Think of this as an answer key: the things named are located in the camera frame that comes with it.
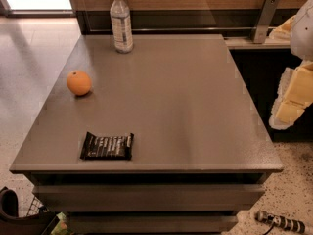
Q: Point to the orange fruit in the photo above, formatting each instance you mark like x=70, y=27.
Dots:
x=79, y=82

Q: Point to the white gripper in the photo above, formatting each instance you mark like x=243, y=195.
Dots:
x=302, y=36

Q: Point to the black rxbar chocolate wrapper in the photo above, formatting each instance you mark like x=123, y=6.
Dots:
x=107, y=147

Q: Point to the grey side shelf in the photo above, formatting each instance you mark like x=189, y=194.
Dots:
x=242, y=43

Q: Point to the dark basket with items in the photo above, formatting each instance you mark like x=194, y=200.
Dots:
x=41, y=223

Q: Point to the clear plastic water bottle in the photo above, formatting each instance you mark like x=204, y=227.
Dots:
x=121, y=26

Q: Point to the grey drawer cabinet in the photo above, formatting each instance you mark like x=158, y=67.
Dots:
x=200, y=152

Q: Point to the black white striped tool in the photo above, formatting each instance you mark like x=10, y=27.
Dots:
x=286, y=224

